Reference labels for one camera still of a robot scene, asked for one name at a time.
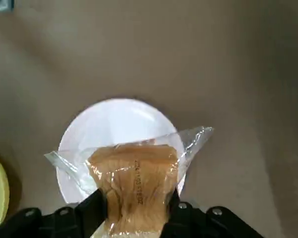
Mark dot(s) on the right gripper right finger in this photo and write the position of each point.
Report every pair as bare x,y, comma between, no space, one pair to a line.
193,223

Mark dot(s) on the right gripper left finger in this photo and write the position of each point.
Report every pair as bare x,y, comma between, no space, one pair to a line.
64,223

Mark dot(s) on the bread pack clear wrapper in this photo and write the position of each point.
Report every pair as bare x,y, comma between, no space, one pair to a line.
134,178

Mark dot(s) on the white round plate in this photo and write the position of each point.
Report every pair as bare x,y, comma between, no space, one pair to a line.
119,119

